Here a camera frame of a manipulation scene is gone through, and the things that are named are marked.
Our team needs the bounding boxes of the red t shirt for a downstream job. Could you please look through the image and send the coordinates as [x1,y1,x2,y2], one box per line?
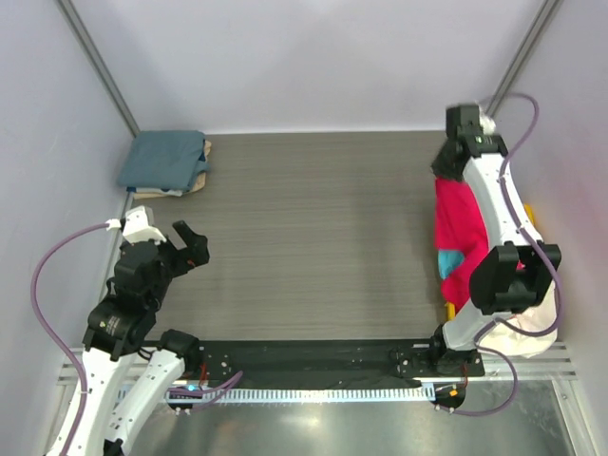
[434,178,490,313]

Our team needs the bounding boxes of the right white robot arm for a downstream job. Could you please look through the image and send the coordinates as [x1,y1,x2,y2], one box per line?
[430,104,561,363]

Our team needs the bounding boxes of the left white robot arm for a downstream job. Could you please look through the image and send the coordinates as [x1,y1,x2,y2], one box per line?
[48,218,210,455]

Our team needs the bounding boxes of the folded blue-grey t shirt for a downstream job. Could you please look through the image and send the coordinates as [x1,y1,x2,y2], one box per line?
[117,130,208,192]

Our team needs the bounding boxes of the light blue t shirt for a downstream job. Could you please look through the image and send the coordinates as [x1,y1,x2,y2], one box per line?
[437,250,465,280]

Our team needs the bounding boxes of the yellow plastic bin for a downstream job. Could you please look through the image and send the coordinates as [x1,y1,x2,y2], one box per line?
[441,202,538,318]

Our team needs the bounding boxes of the cream white t shirt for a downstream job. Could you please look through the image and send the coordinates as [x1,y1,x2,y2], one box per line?
[475,284,561,360]

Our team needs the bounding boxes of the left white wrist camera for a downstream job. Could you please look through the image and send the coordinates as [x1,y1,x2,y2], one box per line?
[122,205,166,244]

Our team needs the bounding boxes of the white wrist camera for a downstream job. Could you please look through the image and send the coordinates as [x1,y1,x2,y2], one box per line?
[122,205,166,244]
[479,104,497,136]

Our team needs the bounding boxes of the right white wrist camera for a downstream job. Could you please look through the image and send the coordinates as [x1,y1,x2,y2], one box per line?
[479,104,497,136]

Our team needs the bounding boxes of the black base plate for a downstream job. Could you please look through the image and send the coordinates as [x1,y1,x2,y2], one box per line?
[199,338,485,389]

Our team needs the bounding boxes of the right aluminium frame post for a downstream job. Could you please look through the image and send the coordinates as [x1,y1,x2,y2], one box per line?
[479,0,562,126]

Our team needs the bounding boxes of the slotted white cable duct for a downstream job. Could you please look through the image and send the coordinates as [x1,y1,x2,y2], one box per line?
[164,384,435,405]

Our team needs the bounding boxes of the aluminium rail frame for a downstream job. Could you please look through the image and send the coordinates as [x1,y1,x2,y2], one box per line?
[57,346,583,387]

